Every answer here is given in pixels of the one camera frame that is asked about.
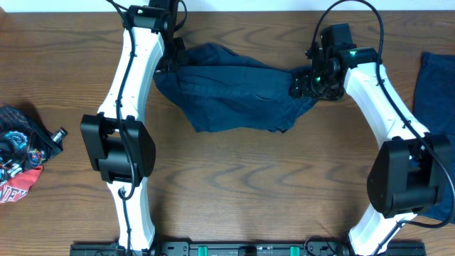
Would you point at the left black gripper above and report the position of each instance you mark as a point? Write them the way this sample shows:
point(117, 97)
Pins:
point(182, 60)

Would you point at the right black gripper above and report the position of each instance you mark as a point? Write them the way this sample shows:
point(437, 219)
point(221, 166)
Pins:
point(301, 85)

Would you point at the dark blue shorts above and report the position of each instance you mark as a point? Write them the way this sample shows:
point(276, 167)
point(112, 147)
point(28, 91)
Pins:
point(220, 90)

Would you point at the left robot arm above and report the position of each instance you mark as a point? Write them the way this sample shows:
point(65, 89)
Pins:
point(116, 139)

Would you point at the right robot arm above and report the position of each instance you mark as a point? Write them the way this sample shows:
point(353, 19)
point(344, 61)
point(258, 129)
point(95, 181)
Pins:
point(410, 173)

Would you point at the dark blue garment at right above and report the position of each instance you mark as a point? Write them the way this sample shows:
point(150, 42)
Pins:
point(434, 94)

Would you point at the small black metal cylinder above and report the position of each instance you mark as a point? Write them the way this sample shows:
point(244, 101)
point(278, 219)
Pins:
point(59, 135)

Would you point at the black printed t-shirt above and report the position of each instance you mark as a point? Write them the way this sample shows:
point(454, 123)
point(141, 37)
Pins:
point(24, 144)

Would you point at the red printed garment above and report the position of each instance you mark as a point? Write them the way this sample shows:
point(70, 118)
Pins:
point(19, 186)

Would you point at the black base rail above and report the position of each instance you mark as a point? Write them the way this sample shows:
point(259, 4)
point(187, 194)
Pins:
point(315, 247)

